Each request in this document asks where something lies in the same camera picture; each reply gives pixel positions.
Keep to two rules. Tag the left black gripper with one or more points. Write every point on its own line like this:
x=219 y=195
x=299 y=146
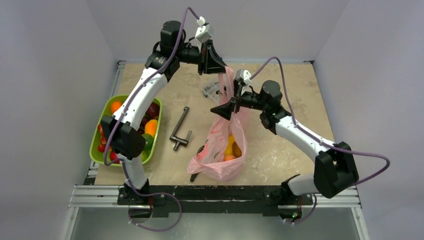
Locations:
x=210 y=62

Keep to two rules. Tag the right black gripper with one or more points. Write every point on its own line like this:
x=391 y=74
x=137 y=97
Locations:
x=237 y=100

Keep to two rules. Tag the fake yellow lemon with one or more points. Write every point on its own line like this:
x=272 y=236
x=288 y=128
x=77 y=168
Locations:
x=229 y=148

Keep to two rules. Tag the pink plastic bag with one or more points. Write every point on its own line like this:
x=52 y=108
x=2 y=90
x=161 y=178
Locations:
x=210 y=161

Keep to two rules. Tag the fake orange carrot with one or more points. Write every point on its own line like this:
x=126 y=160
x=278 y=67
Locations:
x=229 y=157

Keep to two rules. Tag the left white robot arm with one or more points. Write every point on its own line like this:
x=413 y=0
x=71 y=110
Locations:
x=121 y=128

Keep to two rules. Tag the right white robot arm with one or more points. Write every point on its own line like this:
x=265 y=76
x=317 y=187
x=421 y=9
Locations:
x=334 y=165

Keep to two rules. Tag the fake dark red plum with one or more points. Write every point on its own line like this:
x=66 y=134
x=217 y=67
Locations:
x=153 y=111

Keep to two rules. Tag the fake dark green lime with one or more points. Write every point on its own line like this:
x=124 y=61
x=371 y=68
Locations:
x=149 y=140

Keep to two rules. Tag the clear compartment screw box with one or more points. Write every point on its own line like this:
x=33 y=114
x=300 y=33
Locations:
x=212 y=90

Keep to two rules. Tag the green plastic fruit tray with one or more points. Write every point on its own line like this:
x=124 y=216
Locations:
x=149 y=126

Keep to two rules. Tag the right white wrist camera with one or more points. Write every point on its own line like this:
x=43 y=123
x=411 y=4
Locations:
x=243 y=77

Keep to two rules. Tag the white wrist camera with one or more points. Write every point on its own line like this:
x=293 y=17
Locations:
x=204 y=31
x=243 y=77

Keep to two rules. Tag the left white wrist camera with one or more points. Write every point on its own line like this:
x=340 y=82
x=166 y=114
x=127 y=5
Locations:
x=204 y=31

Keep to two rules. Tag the black handled wire stripper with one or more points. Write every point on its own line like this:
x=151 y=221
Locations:
x=194 y=176

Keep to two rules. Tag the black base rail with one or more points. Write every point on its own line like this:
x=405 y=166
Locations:
x=267 y=200

